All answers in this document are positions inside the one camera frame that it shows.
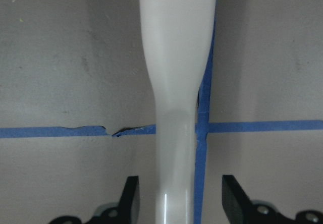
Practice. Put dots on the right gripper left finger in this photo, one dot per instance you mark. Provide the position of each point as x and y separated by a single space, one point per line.
126 210

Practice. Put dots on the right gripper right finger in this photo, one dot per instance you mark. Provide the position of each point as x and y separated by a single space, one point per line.
239 208

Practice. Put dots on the beige hand brush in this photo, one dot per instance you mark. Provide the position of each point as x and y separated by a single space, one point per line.
176 38

